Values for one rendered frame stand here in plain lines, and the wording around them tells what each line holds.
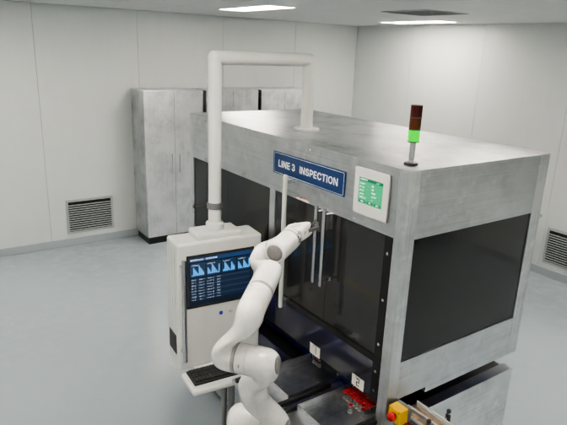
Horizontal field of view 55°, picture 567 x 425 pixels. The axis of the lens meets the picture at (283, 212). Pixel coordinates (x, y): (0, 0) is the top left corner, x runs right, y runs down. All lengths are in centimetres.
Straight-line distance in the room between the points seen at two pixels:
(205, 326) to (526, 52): 545
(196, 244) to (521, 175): 167
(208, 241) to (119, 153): 466
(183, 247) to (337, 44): 664
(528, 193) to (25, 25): 575
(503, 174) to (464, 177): 28
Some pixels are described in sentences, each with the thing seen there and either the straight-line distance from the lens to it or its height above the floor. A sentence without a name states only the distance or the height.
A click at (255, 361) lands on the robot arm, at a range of 178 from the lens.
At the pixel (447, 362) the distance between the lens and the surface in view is 290.
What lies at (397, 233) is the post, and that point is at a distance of 233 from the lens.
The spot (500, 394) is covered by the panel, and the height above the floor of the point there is 73.
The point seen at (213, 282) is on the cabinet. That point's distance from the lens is 306.
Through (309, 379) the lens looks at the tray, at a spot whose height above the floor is 88.
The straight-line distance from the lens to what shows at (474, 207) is 263.
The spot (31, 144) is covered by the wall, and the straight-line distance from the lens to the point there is 723.
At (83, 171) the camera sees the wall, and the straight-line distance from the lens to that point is 743.
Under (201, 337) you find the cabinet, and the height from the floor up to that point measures 98.
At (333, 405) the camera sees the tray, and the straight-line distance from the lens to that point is 286.
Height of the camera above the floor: 255
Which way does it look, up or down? 17 degrees down
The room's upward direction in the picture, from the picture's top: 2 degrees clockwise
